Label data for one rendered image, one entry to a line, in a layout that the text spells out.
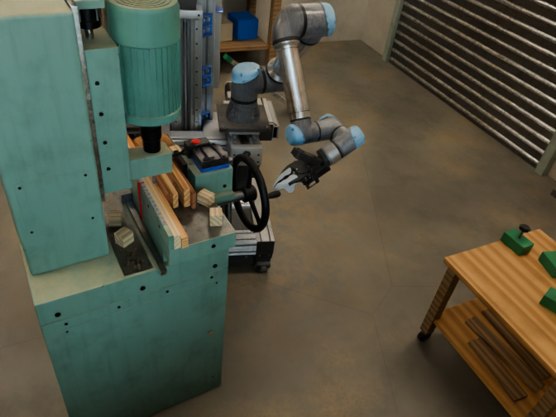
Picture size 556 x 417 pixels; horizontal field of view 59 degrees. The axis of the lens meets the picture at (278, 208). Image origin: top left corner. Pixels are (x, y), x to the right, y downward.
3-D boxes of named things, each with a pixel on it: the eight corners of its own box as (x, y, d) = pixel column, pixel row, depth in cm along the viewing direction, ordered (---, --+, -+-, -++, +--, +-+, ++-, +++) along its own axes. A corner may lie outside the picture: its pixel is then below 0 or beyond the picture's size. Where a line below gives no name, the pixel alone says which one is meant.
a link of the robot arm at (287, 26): (271, -1, 164) (298, 145, 169) (300, -3, 169) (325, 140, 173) (258, 11, 175) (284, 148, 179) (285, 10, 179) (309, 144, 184)
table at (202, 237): (263, 238, 156) (265, 224, 153) (170, 266, 143) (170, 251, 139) (191, 141, 195) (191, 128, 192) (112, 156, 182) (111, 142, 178)
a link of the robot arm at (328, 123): (309, 114, 180) (324, 128, 172) (335, 110, 184) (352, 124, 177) (306, 133, 185) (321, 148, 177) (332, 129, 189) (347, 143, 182)
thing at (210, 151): (229, 166, 164) (230, 152, 161) (198, 174, 159) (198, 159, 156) (213, 146, 173) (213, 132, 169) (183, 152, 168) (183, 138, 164)
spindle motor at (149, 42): (190, 122, 138) (190, 7, 118) (127, 133, 130) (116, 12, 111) (169, 94, 149) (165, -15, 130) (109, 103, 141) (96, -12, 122)
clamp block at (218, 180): (232, 190, 169) (233, 168, 164) (195, 198, 163) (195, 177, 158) (215, 167, 179) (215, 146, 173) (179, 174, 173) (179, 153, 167)
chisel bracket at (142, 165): (173, 175, 153) (172, 152, 147) (127, 185, 147) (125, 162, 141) (165, 163, 158) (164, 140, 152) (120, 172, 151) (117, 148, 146)
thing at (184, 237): (188, 246, 142) (188, 237, 139) (181, 249, 141) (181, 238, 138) (122, 132, 185) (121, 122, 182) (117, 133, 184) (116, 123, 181)
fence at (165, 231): (174, 249, 140) (174, 235, 137) (169, 251, 139) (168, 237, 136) (116, 142, 179) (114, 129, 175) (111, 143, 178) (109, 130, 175)
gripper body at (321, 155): (306, 191, 174) (334, 172, 175) (299, 175, 168) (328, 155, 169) (296, 179, 179) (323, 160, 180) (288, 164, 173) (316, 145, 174)
